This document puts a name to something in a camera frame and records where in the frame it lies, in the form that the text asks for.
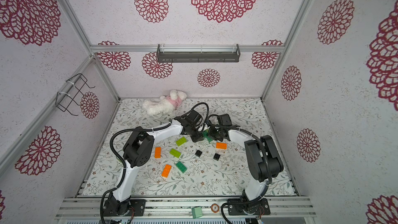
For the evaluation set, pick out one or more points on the orange lego brick right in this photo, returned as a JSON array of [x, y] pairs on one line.
[[220, 145]]

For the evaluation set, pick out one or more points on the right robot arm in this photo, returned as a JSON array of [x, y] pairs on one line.
[[263, 158]]

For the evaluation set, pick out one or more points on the dark wall shelf rack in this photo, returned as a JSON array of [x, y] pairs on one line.
[[198, 54]]

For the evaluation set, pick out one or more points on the lime lego brick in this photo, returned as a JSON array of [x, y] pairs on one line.
[[181, 141], [175, 153]]

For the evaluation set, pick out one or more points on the orange lego brick left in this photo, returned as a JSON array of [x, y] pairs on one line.
[[157, 152]]

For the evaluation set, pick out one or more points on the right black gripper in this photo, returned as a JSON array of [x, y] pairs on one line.
[[214, 132]]

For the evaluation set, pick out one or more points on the black lego block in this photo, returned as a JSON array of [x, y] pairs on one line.
[[198, 153], [216, 157]]

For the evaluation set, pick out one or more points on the round orange sticker disc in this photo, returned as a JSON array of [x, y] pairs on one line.
[[215, 208]]

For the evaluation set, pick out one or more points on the black lego block right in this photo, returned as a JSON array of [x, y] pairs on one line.
[[216, 157]]

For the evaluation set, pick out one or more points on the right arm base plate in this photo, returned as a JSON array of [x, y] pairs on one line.
[[258, 208]]

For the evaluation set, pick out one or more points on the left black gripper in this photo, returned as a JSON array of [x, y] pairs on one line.
[[198, 138]]

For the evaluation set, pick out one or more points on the green box on rail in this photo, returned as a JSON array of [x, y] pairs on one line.
[[197, 212]]

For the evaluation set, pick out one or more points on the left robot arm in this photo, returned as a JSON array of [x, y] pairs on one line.
[[138, 148]]

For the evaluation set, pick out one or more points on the white plush toy pink shirt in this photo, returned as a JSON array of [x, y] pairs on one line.
[[166, 104]]

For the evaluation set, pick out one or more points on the dark green lego brick bottom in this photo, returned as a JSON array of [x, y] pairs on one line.
[[181, 167]]

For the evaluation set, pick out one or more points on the black lego block left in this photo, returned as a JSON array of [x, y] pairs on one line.
[[198, 153]]

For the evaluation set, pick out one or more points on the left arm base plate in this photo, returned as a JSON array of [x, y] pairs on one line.
[[114, 208]]

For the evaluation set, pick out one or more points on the dark green lego brick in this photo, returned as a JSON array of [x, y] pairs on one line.
[[207, 137], [181, 167]]

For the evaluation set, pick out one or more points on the black wire wall basket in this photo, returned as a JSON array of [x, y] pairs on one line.
[[67, 97]]

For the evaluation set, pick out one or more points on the lime lego brick lower centre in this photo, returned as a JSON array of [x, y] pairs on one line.
[[175, 153]]

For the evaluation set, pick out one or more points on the orange lego brick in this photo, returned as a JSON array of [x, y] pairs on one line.
[[157, 152], [220, 145], [166, 171]]

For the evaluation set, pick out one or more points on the orange lego brick bottom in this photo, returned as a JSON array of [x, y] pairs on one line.
[[166, 171]]

